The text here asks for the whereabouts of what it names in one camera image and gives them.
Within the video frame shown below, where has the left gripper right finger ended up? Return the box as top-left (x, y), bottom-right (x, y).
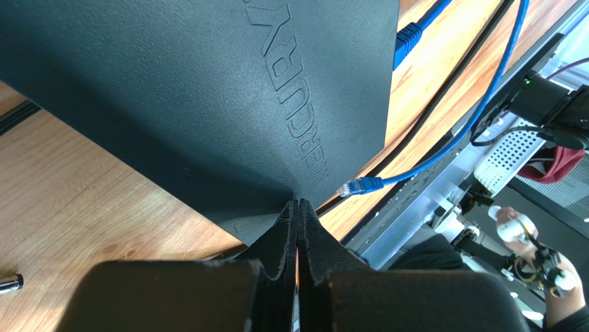
top-left (297, 200), bottom-right (528, 331)

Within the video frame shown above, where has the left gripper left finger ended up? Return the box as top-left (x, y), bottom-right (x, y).
top-left (57, 200), bottom-right (299, 331)

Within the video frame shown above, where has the black network switch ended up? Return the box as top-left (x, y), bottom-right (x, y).
top-left (1, 1), bottom-right (400, 244)

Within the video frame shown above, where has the white perforated box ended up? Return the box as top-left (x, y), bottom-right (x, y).
top-left (473, 115), bottom-right (545, 198)

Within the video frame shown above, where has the person hand with device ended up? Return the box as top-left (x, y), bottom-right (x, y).
top-left (488, 205), bottom-right (588, 331)

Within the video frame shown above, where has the aluminium front rail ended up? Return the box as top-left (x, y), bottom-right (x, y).
top-left (342, 1), bottom-right (588, 270)

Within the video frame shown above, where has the blue ethernet cable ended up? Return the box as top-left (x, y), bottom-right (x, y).
top-left (337, 0), bottom-right (531, 199)

